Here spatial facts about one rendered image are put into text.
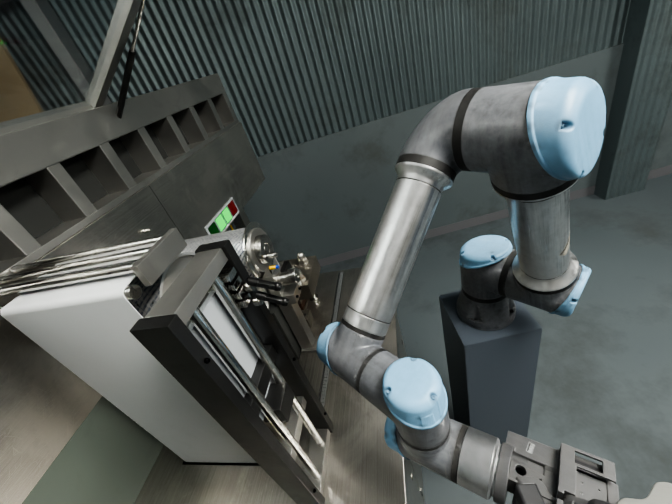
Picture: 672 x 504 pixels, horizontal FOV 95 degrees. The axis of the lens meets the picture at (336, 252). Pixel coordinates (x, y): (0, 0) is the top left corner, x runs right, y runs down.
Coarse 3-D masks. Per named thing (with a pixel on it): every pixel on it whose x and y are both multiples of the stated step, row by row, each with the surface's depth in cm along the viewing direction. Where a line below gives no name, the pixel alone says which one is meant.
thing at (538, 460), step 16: (512, 432) 43; (512, 448) 40; (528, 448) 41; (544, 448) 41; (560, 448) 39; (576, 448) 38; (512, 464) 40; (528, 464) 40; (544, 464) 39; (560, 464) 37; (576, 464) 37; (592, 464) 37; (608, 464) 36; (496, 480) 38; (512, 480) 38; (528, 480) 38; (544, 480) 38; (560, 480) 36; (576, 480) 37; (592, 480) 36; (608, 480) 36; (496, 496) 38; (544, 496) 36; (560, 496) 35; (576, 496) 35; (592, 496) 35; (608, 496) 35
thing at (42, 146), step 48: (144, 96) 94; (192, 96) 116; (0, 144) 58; (48, 144) 66; (96, 144) 76; (144, 144) 92; (192, 144) 120; (0, 192) 63; (48, 192) 69; (96, 192) 82; (0, 240) 58; (48, 240) 64
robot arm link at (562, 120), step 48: (480, 96) 41; (528, 96) 36; (576, 96) 33; (480, 144) 41; (528, 144) 36; (576, 144) 35; (528, 192) 42; (528, 240) 53; (528, 288) 64; (576, 288) 60
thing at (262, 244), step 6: (264, 234) 79; (258, 240) 76; (264, 240) 78; (270, 240) 81; (258, 246) 75; (264, 246) 78; (270, 246) 80; (258, 252) 75; (264, 252) 77; (270, 252) 80; (258, 258) 76; (264, 258) 76
